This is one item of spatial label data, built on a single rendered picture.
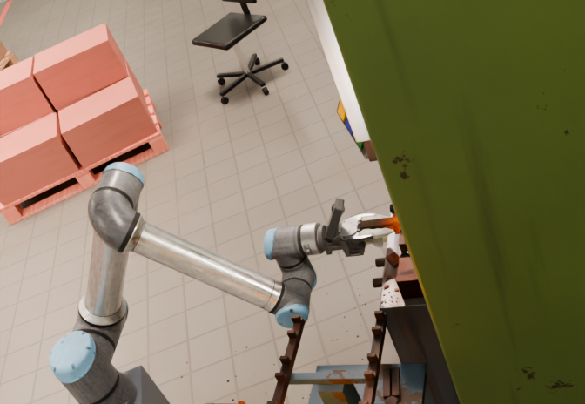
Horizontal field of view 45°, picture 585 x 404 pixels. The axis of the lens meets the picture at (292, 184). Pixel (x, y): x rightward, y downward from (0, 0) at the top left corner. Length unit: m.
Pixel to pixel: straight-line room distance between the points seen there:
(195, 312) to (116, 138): 1.68
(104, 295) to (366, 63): 1.42
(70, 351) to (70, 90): 3.01
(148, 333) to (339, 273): 0.98
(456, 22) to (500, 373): 0.80
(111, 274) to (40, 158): 2.71
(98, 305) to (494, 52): 1.59
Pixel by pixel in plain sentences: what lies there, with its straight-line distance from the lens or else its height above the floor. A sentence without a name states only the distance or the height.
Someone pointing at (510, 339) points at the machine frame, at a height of 1.09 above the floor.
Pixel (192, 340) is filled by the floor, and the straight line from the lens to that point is 3.39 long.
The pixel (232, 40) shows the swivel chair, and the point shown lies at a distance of 4.80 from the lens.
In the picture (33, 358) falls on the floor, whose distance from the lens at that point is 3.90.
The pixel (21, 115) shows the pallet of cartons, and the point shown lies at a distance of 5.15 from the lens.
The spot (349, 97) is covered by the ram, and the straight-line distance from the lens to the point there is 1.53.
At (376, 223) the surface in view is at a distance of 1.92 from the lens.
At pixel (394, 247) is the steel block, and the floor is 0.91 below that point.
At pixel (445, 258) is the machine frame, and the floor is 1.33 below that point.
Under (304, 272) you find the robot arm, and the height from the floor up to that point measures 0.89.
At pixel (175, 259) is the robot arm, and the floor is 1.14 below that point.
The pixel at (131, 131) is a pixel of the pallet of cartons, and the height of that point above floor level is 0.23.
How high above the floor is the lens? 2.24
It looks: 34 degrees down
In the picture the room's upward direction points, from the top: 24 degrees counter-clockwise
